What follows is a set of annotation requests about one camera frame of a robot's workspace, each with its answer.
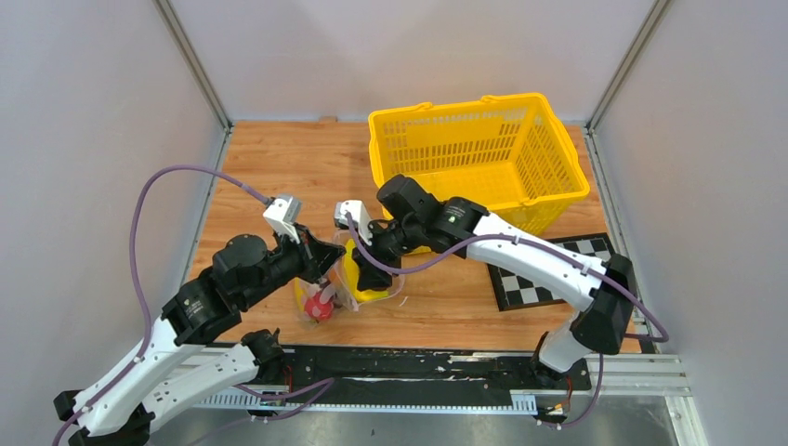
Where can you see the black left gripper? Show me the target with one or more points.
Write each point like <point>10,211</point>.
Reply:
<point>317,254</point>

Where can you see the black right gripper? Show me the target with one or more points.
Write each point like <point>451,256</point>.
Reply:
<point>371,276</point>

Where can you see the yellow toy banana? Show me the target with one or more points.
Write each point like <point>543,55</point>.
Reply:
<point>351,274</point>

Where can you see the clear zip top bag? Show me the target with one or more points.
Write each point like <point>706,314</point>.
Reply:
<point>337,292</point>

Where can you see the red toy food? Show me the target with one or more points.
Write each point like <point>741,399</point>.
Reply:
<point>320,306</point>

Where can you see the yellow toy food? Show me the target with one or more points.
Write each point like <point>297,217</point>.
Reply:
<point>301,295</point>

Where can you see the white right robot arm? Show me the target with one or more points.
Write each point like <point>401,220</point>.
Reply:
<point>601,291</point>

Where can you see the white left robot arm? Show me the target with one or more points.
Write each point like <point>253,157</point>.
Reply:
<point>137,396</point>

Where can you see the black white checkerboard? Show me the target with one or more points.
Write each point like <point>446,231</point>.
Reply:
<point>546,273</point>

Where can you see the yellow plastic basket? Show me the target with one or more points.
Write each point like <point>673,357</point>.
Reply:
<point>510,154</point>

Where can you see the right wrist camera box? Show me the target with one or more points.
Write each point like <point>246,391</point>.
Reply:
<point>352,214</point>

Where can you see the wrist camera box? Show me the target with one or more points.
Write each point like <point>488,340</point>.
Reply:
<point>281,215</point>
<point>352,214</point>

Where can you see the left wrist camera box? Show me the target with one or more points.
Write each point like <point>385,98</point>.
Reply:
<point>281,215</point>

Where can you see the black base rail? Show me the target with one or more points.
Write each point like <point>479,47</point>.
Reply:
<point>402,380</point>

